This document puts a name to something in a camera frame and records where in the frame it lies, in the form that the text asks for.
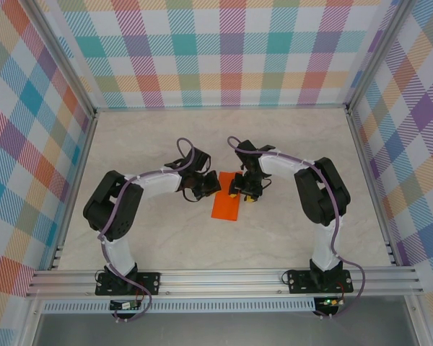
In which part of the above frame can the orange cloth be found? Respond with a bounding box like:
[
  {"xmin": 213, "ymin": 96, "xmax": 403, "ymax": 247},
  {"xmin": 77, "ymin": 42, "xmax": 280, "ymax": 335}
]
[{"xmin": 211, "ymin": 171, "xmax": 244, "ymax": 222}]

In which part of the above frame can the small circuit board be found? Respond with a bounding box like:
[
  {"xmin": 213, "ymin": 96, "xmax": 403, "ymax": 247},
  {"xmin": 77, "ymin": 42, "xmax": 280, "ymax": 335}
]
[
  {"xmin": 318, "ymin": 297, "xmax": 344, "ymax": 309},
  {"xmin": 109, "ymin": 300, "xmax": 143, "ymax": 311}
]

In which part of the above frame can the grey metal panel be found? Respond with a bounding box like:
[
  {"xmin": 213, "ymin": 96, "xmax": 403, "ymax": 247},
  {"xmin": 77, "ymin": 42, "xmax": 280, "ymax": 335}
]
[{"xmin": 32, "ymin": 312, "xmax": 419, "ymax": 346}]

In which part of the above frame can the aluminium table edge rail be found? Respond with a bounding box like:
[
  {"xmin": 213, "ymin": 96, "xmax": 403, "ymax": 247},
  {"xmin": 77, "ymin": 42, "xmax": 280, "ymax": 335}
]
[
  {"xmin": 48, "ymin": 111, "xmax": 99, "ymax": 271},
  {"xmin": 93, "ymin": 103, "xmax": 349, "ymax": 113},
  {"xmin": 346, "ymin": 107, "xmax": 398, "ymax": 267}
]

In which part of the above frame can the aluminium mounting rail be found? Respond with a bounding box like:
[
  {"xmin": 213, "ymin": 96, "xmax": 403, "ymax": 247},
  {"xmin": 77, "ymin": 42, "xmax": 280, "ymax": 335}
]
[{"xmin": 25, "ymin": 266, "xmax": 425, "ymax": 298}]

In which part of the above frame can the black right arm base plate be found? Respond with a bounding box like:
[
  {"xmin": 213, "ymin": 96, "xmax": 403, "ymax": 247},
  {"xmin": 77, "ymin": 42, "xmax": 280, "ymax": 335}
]
[{"xmin": 287, "ymin": 270, "xmax": 354, "ymax": 295}]

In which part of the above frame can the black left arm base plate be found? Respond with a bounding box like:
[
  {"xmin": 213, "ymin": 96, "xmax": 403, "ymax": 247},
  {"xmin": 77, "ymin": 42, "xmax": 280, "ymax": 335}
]
[{"xmin": 95, "ymin": 272, "xmax": 162, "ymax": 297}]

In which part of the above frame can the slotted grey cable duct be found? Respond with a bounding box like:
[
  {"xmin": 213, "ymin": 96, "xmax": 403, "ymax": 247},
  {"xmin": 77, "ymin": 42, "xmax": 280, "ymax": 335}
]
[{"xmin": 42, "ymin": 301, "xmax": 317, "ymax": 314}]

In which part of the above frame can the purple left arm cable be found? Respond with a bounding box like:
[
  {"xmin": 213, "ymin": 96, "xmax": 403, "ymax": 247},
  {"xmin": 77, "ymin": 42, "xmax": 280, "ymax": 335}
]
[{"xmin": 97, "ymin": 136, "xmax": 198, "ymax": 324}]

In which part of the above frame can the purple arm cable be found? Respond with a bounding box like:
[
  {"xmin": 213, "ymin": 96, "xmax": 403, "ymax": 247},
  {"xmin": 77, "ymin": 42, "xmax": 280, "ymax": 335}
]
[
  {"xmin": 226, "ymin": 135, "xmax": 367, "ymax": 321},
  {"xmin": 97, "ymin": 136, "xmax": 198, "ymax": 324}
]

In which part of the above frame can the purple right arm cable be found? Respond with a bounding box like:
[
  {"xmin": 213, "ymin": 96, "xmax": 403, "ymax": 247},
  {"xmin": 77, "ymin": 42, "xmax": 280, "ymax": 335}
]
[{"xmin": 226, "ymin": 135, "xmax": 367, "ymax": 321}]

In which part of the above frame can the aluminium frame post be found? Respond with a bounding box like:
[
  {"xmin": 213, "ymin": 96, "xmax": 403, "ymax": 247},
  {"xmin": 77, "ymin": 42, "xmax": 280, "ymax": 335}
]
[
  {"xmin": 344, "ymin": 0, "xmax": 416, "ymax": 115},
  {"xmin": 19, "ymin": 0, "xmax": 98, "ymax": 120}
]

